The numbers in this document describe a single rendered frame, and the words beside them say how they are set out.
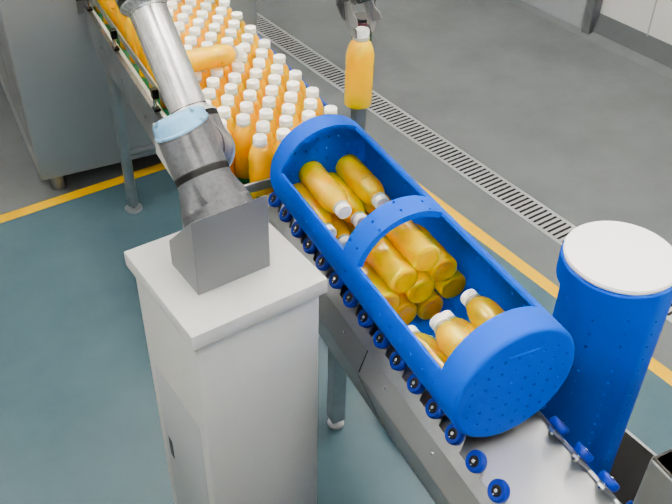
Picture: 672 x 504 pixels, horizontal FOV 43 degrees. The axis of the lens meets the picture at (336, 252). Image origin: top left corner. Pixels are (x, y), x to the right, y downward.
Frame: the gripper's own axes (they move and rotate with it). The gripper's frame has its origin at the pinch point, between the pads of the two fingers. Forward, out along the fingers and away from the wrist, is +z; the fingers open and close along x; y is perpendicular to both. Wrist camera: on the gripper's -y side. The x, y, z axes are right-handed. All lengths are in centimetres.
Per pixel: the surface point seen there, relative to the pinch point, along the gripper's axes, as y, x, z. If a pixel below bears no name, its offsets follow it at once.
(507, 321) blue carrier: 75, -11, 33
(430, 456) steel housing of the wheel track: 67, -28, 67
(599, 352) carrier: 54, 26, 76
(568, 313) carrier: 46, 23, 67
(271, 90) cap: -50, -11, 29
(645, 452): 36, 58, 148
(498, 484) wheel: 86, -23, 60
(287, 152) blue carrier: -2.8, -23.6, 25.4
